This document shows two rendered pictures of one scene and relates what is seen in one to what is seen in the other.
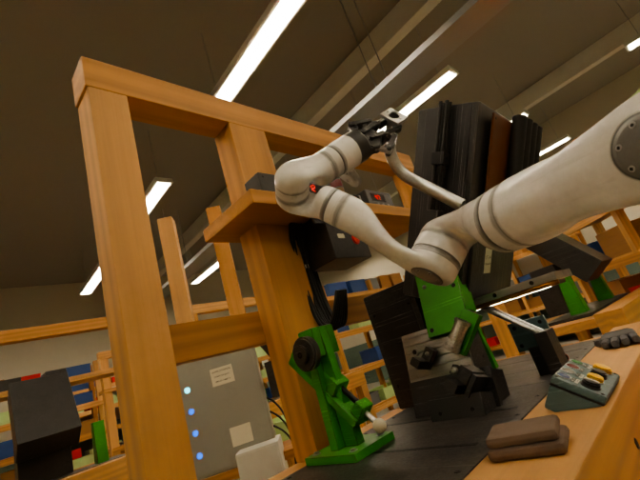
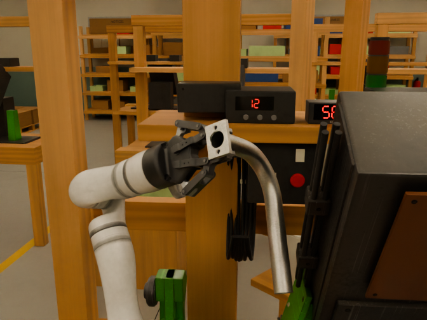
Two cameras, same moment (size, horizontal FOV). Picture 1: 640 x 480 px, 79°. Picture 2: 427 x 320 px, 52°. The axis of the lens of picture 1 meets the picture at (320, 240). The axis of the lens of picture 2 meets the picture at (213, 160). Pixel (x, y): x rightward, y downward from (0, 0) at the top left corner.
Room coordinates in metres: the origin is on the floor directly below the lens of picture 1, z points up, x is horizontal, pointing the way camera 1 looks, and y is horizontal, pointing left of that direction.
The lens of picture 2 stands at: (0.43, -0.77, 1.71)
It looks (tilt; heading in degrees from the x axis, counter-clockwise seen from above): 14 degrees down; 53
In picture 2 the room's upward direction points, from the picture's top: straight up
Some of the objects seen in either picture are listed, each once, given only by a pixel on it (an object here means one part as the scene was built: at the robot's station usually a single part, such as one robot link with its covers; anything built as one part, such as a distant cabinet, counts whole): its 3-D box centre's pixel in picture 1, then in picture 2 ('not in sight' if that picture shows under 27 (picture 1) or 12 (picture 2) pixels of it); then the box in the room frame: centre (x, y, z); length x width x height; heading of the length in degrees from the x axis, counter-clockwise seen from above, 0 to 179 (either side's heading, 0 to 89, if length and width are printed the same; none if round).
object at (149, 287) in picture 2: (305, 353); (150, 290); (0.89, 0.11, 1.12); 0.07 x 0.03 x 0.08; 49
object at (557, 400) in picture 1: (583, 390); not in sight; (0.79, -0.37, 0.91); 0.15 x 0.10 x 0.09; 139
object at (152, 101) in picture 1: (300, 140); not in sight; (1.32, -0.05, 1.89); 1.50 x 0.09 x 0.09; 139
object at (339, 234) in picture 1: (334, 242); (282, 167); (1.18, -0.04, 1.42); 0.17 x 0.12 x 0.15; 139
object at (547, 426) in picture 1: (526, 437); not in sight; (0.62, -0.19, 0.91); 0.10 x 0.08 x 0.03; 59
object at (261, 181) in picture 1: (273, 190); (210, 96); (1.05, 0.09, 1.59); 0.15 x 0.07 x 0.07; 139
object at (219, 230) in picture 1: (337, 223); (326, 126); (1.30, -0.08, 1.52); 0.90 x 0.25 x 0.04; 139
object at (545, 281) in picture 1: (490, 300); not in sight; (1.12, -0.40, 1.11); 0.39 x 0.16 x 0.03; 49
